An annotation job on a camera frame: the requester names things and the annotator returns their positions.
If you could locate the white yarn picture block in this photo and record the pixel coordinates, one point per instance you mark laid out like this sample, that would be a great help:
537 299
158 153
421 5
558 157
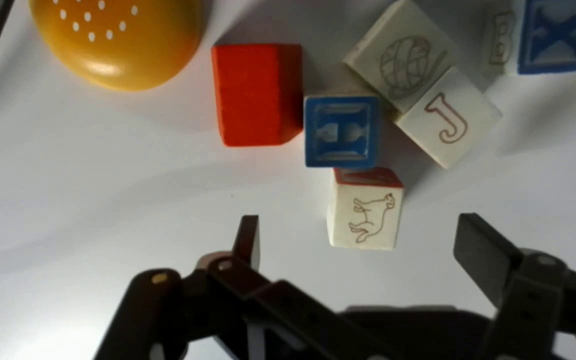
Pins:
402 54

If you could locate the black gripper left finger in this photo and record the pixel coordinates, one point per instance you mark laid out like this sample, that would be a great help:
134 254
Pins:
246 243

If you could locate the white dog picture block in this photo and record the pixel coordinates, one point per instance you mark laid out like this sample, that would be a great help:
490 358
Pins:
365 208

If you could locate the blue letter X block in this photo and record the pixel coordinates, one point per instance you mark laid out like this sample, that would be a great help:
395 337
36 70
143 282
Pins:
546 39

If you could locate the yellow perforated dome lid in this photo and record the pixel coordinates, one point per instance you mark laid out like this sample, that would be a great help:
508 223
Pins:
120 44

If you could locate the blue letter H block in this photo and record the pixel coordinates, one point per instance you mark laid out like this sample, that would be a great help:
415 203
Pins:
340 130

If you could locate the white letter J block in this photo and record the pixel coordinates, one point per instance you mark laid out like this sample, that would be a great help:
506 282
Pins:
451 119

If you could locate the red wooden block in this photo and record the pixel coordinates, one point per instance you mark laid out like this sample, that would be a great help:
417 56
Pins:
258 93

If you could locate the white block middle right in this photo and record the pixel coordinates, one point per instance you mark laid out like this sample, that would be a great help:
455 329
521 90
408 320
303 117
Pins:
498 36

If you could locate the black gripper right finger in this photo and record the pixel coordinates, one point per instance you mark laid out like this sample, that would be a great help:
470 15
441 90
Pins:
484 254

